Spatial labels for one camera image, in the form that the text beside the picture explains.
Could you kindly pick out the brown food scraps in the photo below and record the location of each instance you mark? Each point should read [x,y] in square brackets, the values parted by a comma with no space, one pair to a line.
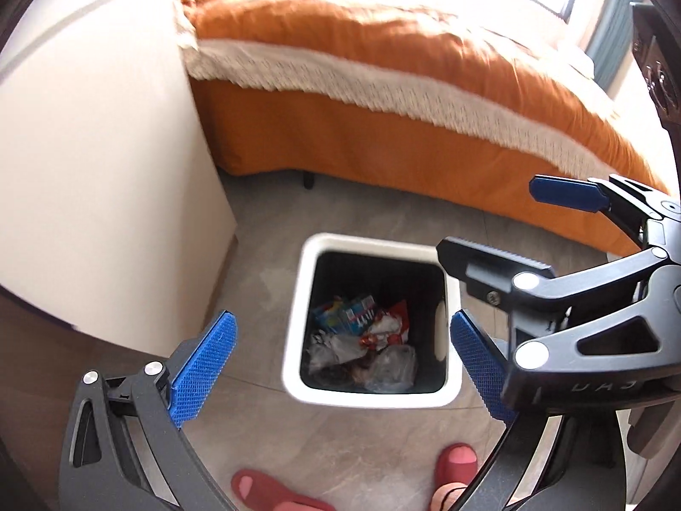
[359,370]

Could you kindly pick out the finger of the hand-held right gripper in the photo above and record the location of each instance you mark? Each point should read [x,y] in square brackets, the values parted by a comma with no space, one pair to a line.
[495,261]
[564,190]

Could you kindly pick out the white square trash bin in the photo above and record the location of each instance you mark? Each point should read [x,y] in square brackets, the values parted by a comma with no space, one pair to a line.
[367,244]

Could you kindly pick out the black bed leg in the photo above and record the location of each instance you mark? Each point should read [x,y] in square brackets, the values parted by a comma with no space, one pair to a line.
[308,180]

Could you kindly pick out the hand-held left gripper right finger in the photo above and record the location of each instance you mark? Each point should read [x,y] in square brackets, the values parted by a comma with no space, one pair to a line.
[473,351]

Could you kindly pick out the bed with orange cover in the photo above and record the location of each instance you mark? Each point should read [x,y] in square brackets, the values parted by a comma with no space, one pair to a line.
[372,37]

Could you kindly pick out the dark wooden dresser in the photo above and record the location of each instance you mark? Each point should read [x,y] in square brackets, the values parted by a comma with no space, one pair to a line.
[659,42]

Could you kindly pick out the red slipper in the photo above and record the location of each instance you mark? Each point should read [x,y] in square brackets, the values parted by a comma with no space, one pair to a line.
[457,458]
[266,492]

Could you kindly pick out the blue grey curtain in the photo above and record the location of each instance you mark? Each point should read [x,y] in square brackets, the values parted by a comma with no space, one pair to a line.
[612,26]

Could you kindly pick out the clear plastic bag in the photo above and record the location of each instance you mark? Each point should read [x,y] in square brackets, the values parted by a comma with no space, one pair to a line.
[393,367]
[335,348]

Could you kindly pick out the white cabinet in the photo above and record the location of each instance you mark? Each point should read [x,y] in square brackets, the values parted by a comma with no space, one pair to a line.
[106,170]

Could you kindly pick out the person's right foot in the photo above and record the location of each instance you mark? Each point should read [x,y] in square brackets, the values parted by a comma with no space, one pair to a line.
[447,497]

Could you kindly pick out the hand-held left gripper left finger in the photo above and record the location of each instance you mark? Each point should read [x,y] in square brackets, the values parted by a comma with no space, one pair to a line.
[205,367]

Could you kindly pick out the blue snack packet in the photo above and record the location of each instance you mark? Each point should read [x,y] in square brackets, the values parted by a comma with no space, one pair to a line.
[346,316]

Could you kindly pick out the red white wrapper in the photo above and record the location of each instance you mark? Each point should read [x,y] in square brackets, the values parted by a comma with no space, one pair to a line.
[391,324]

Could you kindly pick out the bed with orange skirt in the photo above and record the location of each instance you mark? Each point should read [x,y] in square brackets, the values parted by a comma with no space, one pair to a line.
[346,133]

